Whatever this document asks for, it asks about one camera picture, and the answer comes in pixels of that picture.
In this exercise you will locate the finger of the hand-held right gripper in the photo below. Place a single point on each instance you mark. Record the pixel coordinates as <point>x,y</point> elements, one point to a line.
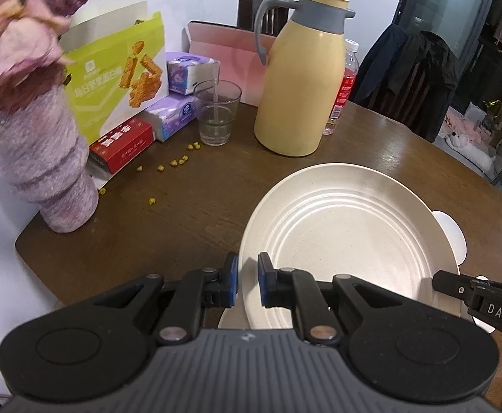
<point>451,286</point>

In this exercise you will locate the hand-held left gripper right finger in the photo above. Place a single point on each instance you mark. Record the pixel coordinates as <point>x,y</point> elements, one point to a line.
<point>264,286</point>

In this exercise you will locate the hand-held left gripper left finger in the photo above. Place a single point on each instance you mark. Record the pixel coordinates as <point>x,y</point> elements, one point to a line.
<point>232,284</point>

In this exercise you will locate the cream round plate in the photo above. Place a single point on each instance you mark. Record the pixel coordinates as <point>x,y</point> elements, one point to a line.
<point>354,232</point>
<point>232,320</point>

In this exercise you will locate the scattered yellow flower buds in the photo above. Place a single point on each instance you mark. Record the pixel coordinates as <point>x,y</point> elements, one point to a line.
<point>174,163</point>

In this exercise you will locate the white plush toy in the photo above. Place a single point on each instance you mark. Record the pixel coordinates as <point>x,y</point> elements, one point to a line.
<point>470,150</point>

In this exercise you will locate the clear drinking glass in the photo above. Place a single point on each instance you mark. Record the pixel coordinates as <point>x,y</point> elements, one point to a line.
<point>216,116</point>

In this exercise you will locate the red box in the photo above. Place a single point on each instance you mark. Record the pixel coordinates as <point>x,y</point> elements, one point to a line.
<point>122,146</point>

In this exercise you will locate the purple tissue pack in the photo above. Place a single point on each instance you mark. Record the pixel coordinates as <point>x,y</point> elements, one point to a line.
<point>186,73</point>
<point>171,118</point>

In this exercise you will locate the yellow thermos jug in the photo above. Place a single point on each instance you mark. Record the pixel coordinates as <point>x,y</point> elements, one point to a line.
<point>294,94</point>

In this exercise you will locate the plastic bottle with red label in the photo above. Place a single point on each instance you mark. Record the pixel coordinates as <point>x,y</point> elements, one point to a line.
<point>341,94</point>

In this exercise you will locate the chair with dark jacket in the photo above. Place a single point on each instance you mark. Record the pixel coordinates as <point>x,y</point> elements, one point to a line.
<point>414,77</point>

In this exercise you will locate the pink box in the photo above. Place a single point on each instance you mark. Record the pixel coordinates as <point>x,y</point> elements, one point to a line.
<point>233,60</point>

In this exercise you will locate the pink knitted vase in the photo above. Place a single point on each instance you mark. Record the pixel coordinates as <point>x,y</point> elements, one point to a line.
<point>44,159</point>

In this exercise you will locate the green snack box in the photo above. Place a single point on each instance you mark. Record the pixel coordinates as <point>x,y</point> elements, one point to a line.
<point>104,77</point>

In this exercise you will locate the dark wooden chair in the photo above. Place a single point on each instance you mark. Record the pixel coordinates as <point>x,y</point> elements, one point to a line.
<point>268,13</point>

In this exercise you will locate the glass sliding door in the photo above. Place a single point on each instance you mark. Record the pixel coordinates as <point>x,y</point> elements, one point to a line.
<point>444,4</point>

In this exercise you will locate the dried pink roses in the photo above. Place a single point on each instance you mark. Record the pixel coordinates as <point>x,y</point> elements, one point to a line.
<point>14,43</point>

